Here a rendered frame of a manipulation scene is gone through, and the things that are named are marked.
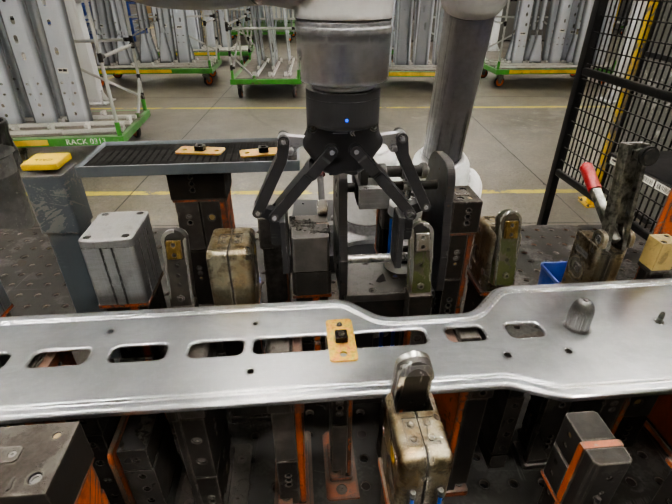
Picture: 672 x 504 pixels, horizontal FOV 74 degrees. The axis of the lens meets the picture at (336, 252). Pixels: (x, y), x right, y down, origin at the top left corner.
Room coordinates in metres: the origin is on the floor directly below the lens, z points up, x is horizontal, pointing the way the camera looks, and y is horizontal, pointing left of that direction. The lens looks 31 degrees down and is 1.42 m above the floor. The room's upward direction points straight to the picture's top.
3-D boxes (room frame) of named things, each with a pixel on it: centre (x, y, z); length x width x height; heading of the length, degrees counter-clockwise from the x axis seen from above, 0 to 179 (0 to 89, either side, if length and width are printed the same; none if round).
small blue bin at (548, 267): (0.96, -0.60, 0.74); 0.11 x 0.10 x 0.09; 95
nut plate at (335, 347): (0.47, -0.01, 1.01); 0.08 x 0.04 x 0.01; 5
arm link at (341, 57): (0.47, -0.01, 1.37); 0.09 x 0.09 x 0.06
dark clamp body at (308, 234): (0.66, 0.04, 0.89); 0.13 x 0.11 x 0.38; 5
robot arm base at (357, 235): (1.24, -0.07, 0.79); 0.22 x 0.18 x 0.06; 102
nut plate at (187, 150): (0.80, 0.25, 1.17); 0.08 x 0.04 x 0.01; 84
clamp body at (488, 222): (0.69, -0.28, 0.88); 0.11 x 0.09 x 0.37; 5
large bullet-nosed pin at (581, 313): (0.50, -0.35, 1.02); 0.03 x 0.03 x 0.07
